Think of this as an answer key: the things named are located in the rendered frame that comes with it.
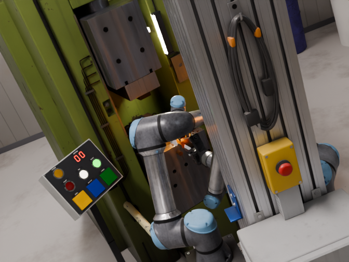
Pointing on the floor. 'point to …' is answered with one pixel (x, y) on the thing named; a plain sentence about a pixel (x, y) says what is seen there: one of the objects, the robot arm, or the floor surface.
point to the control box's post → (106, 233)
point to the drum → (296, 25)
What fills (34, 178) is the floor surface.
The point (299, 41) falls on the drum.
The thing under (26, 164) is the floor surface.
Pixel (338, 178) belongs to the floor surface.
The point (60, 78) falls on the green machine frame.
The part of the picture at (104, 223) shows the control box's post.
